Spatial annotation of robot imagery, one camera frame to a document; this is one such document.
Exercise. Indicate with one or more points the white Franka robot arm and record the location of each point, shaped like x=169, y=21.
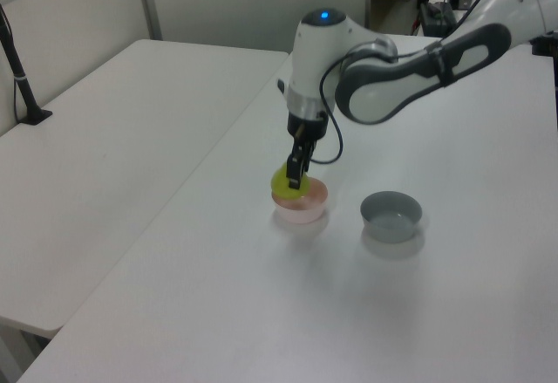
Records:
x=392, y=77

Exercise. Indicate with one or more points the pink bowl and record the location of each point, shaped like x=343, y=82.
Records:
x=301, y=210

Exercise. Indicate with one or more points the black camera stand pole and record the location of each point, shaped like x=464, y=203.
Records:
x=19, y=77

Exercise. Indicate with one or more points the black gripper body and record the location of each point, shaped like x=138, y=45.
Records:
x=307, y=126

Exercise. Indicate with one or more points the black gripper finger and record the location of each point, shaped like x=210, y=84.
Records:
x=296, y=171
x=309, y=154

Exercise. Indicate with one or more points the black tool case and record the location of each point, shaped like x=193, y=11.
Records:
x=436, y=18

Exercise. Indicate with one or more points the grey bowl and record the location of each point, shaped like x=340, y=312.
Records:
x=391, y=221

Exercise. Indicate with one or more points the green pear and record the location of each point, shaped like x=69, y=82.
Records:
x=281, y=184

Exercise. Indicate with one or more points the black clamp mount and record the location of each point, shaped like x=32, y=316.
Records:
x=544, y=45

